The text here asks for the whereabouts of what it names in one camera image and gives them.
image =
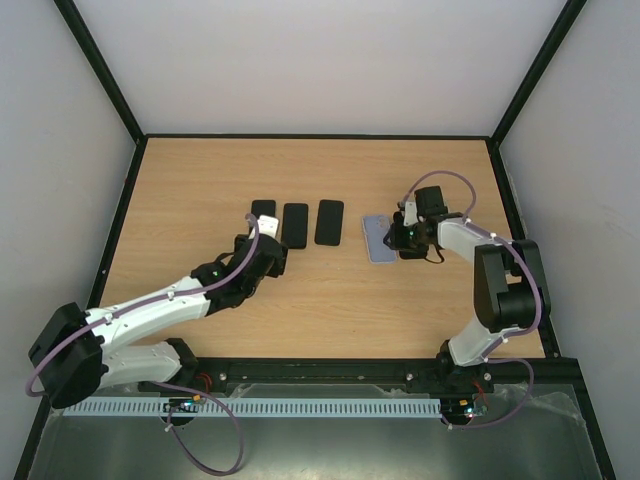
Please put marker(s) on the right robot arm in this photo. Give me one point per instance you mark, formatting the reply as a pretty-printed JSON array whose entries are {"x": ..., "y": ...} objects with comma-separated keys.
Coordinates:
[{"x": 510, "y": 294}]

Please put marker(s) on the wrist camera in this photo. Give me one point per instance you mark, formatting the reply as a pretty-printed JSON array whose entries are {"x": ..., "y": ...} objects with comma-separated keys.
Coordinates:
[
  {"x": 408, "y": 211},
  {"x": 265, "y": 225}
]

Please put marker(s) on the phone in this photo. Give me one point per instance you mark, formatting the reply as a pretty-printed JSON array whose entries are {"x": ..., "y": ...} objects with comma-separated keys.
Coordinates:
[
  {"x": 263, "y": 207},
  {"x": 295, "y": 225}
]

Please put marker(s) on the black smartphone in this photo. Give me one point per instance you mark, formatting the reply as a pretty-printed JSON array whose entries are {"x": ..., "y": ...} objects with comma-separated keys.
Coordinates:
[{"x": 329, "y": 223}]

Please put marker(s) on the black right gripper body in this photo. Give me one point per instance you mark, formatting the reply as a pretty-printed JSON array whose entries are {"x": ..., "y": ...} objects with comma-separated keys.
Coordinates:
[{"x": 398, "y": 235}]

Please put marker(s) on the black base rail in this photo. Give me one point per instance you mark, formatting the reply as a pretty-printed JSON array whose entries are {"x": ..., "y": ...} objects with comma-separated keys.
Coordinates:
[{"x": 433, "y": 376}]

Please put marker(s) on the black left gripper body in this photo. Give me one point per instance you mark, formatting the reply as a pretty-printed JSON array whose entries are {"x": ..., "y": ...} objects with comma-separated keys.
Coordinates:
[{"x": 278, "y": 267}]

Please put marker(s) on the white slotted cable duct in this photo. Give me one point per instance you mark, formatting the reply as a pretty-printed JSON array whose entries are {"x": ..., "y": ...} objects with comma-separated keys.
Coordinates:
[{"x": 257, "y": 408}]

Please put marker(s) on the black enclosure frame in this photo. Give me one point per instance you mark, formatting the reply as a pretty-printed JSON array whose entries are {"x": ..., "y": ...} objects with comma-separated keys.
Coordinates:
[{"x": 552, "y": 364}]

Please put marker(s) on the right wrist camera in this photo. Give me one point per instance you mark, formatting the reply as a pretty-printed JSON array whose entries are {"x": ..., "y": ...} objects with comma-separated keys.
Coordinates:
[{"x": 408, "y": 211}]

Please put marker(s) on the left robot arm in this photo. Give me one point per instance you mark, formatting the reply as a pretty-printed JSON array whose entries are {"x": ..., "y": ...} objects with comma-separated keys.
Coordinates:
[{"x": 79, "y": 352}]

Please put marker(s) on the lilac phone case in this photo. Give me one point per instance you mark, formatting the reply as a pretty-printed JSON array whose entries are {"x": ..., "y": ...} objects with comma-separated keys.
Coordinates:
[{"x": 375, "y": 228}]

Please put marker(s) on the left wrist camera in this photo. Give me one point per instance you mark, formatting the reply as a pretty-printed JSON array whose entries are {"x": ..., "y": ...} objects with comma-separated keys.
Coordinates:
[{"x": 265, "y": 225}]

